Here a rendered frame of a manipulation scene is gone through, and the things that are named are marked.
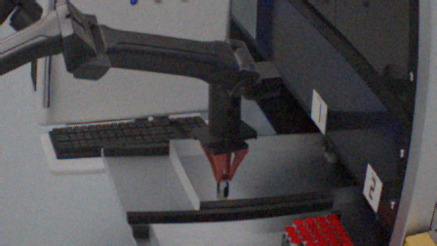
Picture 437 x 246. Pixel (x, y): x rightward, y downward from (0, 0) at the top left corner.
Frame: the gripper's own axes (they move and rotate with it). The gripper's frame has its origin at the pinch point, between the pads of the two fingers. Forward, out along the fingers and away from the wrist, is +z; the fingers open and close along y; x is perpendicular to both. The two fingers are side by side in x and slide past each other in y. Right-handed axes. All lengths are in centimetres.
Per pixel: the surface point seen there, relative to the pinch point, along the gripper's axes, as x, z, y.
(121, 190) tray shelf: 9.5, 4.1, -17.0
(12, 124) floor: 238, 90, 15
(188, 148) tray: 19.2, 3.2, 2.5
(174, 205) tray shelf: 1.2, 4.5, -9.5
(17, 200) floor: 166, 91, -5
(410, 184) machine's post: -48, -17, 10
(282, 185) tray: 0.4, 5.3, 13.1
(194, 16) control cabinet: 53, -12, 20
